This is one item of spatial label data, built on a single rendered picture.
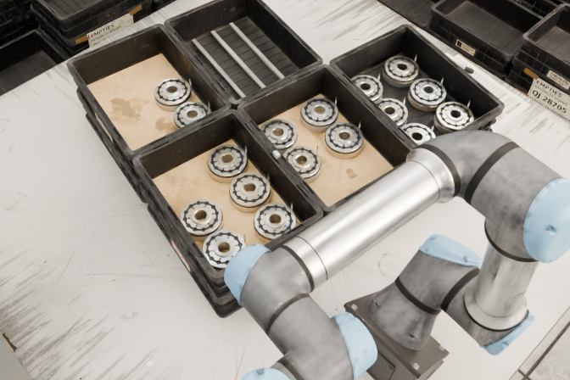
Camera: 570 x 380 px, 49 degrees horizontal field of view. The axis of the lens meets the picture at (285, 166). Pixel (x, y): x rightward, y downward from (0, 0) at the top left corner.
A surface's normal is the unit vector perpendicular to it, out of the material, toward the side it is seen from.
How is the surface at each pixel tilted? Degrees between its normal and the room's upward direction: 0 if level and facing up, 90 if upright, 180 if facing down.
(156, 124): 0
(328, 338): 12
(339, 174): 0
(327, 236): 1
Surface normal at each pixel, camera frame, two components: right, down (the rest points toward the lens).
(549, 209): -0.40, -0.27
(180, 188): 0.02, -0.60
